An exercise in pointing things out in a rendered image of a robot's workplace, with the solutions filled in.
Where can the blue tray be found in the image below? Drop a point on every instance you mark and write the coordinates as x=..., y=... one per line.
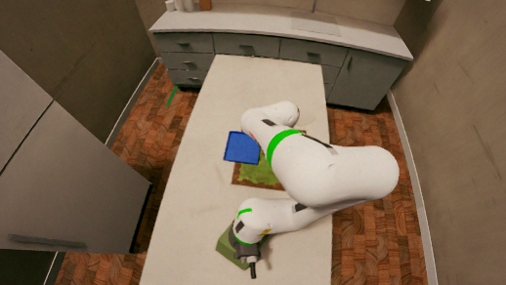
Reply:
x=241, y=148

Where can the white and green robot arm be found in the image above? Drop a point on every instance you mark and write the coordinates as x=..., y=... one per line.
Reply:
x=312, y=173

